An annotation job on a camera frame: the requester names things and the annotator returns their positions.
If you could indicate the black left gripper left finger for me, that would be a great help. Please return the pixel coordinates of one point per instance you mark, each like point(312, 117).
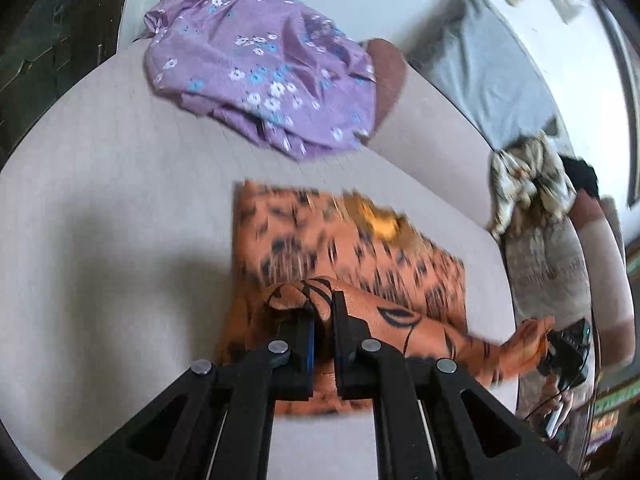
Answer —
point(212, 422)

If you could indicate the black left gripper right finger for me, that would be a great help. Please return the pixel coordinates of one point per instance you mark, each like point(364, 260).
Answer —
point(432, 420)

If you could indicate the orange black floral garment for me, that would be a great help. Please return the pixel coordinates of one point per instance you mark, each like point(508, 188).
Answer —
point(294, 247)

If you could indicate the person's right hand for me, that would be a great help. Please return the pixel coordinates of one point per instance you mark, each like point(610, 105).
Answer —
point(540, 395)

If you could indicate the striped beige blanket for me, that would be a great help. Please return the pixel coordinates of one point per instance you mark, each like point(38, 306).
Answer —
point(548, 277)

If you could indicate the black cloth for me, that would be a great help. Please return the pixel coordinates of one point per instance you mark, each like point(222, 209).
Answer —
point(582, 176)

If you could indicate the cream brown floral cloth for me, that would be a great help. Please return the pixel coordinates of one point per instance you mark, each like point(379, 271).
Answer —
point(528, 175)

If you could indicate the pink bolster cushion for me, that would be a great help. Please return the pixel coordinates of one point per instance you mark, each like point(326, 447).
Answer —
point(419, 131)

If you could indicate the grey pillow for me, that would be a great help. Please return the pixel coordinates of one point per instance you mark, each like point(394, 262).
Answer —
point(473, 58)

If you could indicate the purple floral cloth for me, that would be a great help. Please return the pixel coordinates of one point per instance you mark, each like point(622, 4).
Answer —
point(276, 71)

